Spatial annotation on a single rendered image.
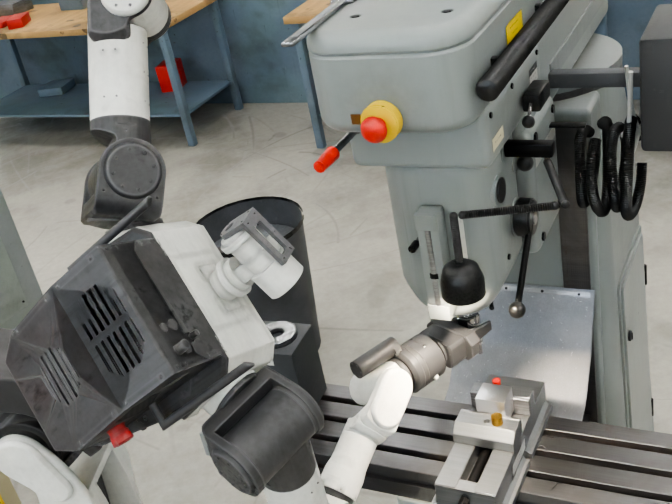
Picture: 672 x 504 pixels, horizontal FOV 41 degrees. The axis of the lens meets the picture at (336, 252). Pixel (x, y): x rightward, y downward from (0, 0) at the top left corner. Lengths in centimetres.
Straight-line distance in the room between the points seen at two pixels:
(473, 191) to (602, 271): 65
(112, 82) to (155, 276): 32
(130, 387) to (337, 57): 55
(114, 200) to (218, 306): 21
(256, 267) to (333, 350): 265
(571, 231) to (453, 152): 65
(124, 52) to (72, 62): 654
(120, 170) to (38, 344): 27
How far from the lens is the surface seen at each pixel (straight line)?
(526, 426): 189
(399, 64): 131
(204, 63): 716
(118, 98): 141
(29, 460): 154
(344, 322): 411
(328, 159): 139
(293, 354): 199
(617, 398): 232
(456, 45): 130
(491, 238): 157
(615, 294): 217
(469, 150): 143
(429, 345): 167
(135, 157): 134
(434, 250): 154
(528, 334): 215
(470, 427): 184
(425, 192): 154
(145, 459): 368
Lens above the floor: 225
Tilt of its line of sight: 29 degrees down
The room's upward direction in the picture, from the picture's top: 12 degrees counter-clockwise
